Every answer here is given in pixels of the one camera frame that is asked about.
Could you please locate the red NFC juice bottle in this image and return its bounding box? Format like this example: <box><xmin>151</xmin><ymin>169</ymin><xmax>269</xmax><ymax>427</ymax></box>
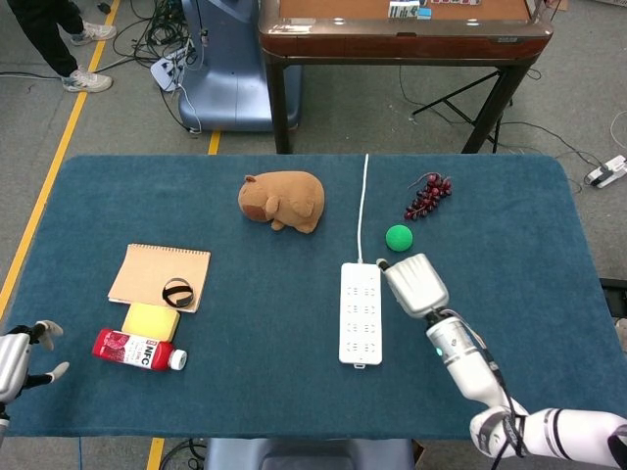
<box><xmin>92</xmin><ymin>327</ymin><xmax>188</xmax><ymax>373</ymax></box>

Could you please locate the brown spiral notebook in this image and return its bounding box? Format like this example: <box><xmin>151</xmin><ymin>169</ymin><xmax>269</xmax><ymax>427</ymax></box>
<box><xmin>107</xmin><ymin>243</ymin><xmax>213</xmax><ymax>314</ymax></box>

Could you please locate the green ball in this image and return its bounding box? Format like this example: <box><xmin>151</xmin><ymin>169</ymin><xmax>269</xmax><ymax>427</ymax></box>
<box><xmin>385</xmin><ymin>223</ymin><xmax>414</xmax><ymax>254</ymax></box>

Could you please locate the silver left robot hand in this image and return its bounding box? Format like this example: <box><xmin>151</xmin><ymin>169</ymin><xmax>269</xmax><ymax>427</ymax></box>
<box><xmin>0</xmin><ymin>320</ymin><xmax>71</xmax><ymax>404</ymax></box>

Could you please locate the blue robot body base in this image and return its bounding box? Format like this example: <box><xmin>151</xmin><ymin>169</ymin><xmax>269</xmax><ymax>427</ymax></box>
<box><xmin>203</xmin><ymin>438</ymin><xmax>416</xmax><ymax>470</ymax></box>

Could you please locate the brown mahjong table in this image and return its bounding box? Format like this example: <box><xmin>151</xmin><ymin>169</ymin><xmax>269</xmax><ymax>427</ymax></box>
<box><xmin>257</xmin><ymin>0</ymin><xmax>555</xmax><ymax>156</ymax></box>

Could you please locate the blue table cloth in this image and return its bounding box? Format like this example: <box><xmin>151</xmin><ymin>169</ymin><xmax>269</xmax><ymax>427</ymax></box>
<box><xmin>2</xmin><ymin>154</ymin><xmax>619</xmax><ymax>440</ymax></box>

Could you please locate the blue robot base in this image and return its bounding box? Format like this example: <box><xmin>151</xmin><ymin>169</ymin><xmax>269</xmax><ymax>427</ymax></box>
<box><xmin>177</xmin><ymin>0</ymin><xmax>303</xmax><ymax>133</ymax></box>

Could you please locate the thin white cable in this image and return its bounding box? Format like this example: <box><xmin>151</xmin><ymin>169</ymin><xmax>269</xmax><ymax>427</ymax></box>
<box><xmin>356</xmin><ymin>153</ymin><xmax>370</xmax><ymax>264</ymax></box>

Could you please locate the person in black trousers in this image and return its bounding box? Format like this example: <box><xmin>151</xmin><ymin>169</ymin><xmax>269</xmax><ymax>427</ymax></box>
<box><xmin>7</xmin><ymin>0</ymin><xmax>118</xmax><ymax>94</ymax></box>

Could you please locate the black tape roll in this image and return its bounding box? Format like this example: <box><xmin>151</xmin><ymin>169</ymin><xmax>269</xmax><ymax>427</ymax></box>
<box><xmin>162</xmin><ymin>277</ymin><xmax>195</xmax><ymax>309</ymax></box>

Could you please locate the white power strip with plugs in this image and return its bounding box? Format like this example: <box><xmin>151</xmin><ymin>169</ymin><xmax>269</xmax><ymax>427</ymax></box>
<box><xmin>149</xmin><ymin>47</ymin><xmax>193</xmax><ymax>93</ymax></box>

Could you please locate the brown capybara plush toy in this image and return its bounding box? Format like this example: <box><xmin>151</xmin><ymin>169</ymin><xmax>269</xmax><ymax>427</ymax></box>
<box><xmin>237</xmin><ymin>169</ymin><xmax>326</xmax><ymax>233</ymax></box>

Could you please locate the yellow sponge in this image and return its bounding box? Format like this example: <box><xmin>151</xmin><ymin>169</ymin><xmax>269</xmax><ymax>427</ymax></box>
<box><xmin>121</xmin><ymin>302</ymin><xmax>181</xmax><ymax>344</ymax></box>

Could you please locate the dark red grape bunch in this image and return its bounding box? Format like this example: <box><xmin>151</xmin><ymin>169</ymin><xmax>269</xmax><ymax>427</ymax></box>
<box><xmin>404</xmin><ymin>172</ymin><xmax>454</xmax><ymax>221</ymax></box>

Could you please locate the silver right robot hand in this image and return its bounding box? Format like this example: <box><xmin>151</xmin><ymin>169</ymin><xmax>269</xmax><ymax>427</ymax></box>
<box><xmin>375</xmin><ymin>253</ymin><xmax>451</xmax><ymax>320</ymax></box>

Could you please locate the white floor power strip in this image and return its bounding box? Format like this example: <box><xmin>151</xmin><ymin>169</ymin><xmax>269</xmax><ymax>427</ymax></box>
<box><xmin>585</xmin><ymin>154</ymin><xmax>627</xmax><ymax>189</ymax></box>

